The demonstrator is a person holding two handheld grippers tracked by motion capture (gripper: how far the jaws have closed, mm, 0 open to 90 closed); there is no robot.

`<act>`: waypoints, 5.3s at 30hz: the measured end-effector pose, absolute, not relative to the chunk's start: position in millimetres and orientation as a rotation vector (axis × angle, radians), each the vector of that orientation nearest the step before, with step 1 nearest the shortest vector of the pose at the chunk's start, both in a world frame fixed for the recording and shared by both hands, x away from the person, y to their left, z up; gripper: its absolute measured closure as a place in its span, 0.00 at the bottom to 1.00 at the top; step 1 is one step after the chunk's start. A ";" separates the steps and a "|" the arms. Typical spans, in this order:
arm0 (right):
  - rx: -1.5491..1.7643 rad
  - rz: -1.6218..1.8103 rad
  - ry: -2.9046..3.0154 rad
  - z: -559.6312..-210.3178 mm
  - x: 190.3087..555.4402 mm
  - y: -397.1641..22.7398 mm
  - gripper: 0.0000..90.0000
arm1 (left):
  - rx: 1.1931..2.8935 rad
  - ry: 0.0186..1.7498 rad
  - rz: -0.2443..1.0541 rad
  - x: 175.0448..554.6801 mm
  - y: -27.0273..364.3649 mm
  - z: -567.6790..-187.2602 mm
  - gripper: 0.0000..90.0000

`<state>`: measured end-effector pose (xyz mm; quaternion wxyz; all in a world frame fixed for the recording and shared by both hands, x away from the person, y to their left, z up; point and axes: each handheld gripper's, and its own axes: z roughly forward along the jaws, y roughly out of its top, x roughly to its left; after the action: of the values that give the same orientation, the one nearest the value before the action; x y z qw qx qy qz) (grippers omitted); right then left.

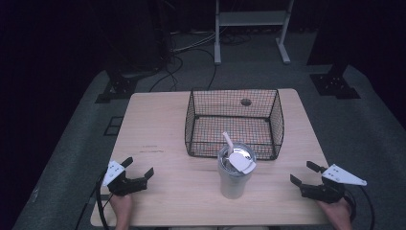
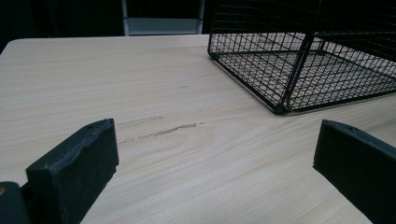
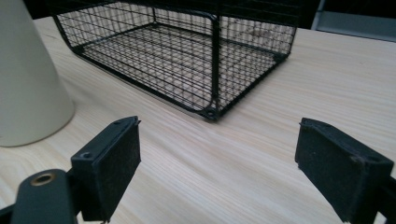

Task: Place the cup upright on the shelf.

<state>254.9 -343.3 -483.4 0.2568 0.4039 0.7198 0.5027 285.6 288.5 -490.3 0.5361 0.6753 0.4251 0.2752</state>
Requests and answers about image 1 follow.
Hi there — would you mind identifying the white metal stand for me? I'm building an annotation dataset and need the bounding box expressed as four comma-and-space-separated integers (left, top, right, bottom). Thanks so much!
214, 0, 295, 66

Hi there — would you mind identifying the black stand base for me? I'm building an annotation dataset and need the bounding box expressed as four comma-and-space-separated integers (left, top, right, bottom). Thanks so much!
94, 71, 139, 104
309, 63, 362, 100

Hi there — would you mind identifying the person's right hand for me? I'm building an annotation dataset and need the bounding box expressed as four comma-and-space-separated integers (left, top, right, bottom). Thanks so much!
316, 196, 353, 230

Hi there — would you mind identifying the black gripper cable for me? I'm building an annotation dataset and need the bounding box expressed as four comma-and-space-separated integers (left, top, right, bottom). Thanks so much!
344, 186, 376, 230
95, 172, 111, 230

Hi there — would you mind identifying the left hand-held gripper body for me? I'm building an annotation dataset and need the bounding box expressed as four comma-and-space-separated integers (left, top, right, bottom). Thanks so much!
101, 160, 148, 196

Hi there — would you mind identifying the bundle of floor cables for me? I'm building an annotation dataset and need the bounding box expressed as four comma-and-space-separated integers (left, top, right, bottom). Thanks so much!
147, 28, 218, 94

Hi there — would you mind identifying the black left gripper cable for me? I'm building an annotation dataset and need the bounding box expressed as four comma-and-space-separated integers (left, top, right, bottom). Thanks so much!
95, 172, 111, 230

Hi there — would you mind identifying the white tumbler cup with lid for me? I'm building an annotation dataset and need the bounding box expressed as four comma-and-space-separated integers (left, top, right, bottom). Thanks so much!
217, 142, 258, 200

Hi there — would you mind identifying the black wire mesh basket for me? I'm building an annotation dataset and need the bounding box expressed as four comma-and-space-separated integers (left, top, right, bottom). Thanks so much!
184, 88, 285, 161

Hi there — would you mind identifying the white straw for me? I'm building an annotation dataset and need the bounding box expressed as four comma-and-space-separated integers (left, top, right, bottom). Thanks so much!
222, 130, 235, 157

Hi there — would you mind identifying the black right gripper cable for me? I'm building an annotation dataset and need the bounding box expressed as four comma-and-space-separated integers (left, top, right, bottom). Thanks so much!
344, 186, 376, 230

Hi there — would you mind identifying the black square floor frame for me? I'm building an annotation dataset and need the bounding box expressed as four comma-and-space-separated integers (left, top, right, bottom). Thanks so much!
103, 116, 124, 137

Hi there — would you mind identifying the person's left hand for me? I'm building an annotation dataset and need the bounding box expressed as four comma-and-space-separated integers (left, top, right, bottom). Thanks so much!
109, 193, 134, 230

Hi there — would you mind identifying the black floor cable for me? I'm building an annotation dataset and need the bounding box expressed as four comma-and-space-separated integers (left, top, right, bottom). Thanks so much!
178, 47, 218, 91

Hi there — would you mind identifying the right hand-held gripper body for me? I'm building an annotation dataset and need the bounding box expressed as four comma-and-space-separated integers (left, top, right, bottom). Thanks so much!
299, 163, 369, 205

